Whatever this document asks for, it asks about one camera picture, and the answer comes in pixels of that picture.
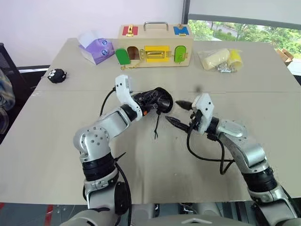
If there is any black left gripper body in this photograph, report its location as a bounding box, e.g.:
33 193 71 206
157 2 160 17
131 91 154 112

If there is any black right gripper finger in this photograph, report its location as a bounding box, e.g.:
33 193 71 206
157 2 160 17
165 116 191 133
175 100 194 111

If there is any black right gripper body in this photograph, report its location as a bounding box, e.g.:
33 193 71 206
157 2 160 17
188 110 203 134

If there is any yellow plastic cup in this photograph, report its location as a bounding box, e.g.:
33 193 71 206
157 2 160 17
226 49 243 72

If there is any wooden lock activity box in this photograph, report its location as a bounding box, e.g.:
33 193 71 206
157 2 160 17
114 22 195 71

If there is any pile of metal screws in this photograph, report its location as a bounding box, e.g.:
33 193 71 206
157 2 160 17
214 62 237 74

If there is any cream foam roll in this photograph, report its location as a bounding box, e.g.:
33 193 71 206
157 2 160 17
202 48 230 71

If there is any clear plastic bag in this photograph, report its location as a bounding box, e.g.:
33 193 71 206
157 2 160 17
197 47 244 74

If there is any purple tissue box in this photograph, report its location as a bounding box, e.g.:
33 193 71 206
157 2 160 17
78 30 116 65

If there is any black plush ball toy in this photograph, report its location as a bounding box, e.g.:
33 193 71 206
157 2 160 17
47 68 69 84

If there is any grey robot torso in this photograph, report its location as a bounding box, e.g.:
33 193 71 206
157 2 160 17
67 207 239 226

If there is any brown cardboard box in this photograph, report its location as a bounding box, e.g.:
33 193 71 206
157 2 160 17
276 48 295 63

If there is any white roller window blind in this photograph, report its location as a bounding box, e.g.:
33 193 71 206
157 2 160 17
188 0 301 25

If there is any black chair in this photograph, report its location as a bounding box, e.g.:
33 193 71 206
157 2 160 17
0 42 32 145

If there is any blue patterned cloth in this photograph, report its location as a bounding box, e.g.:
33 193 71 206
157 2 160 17
0 67 16 112

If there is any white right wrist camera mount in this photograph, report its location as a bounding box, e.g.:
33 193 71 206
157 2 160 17
191 93 215 137

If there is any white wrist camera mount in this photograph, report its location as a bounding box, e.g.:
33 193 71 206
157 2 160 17
114 74 144 118
191 93 215 137

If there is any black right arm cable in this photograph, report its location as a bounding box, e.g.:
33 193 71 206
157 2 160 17
186 123 235 175

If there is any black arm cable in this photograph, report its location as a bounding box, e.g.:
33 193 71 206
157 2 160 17
99 87 132 222
186 123 235 175

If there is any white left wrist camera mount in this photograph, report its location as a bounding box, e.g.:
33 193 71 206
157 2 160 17
114 74 144 118

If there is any gold latch chain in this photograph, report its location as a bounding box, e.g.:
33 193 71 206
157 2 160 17
120 60 143 71

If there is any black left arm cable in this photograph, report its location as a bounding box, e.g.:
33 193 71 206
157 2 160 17
99 87 132 222

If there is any metal box carry handle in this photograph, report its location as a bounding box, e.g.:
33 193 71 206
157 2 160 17
143 21 169 32

